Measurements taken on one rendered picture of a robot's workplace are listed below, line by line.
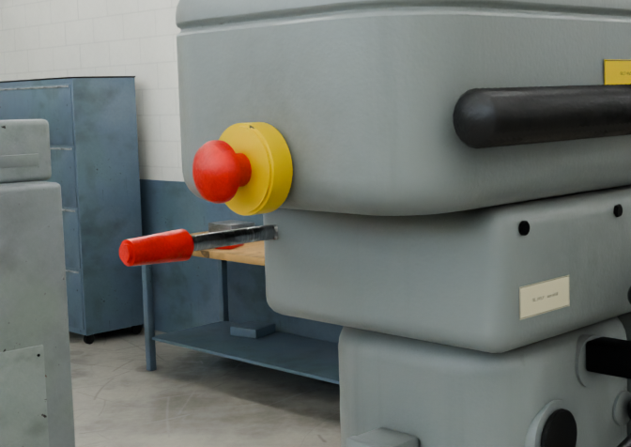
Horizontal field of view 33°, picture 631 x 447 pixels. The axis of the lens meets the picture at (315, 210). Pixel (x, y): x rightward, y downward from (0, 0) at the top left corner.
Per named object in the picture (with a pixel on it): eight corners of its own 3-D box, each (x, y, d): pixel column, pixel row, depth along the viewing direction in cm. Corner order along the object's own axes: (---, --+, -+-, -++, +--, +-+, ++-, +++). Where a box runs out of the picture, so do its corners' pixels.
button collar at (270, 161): (272, 218, 67) (269, 122, 66) (212, 213, 71) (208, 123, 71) (296, 215, 68) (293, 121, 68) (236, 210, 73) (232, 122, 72)
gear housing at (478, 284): (505, 362, 69) (503, 208, 68) (257, 315, 87) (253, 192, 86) (732, 286, 93) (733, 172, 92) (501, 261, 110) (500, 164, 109)
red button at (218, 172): (225, 206, 66) (223, 141, 65) (185, 203, 68) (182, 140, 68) (265, 201, 68) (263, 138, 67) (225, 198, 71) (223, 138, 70)
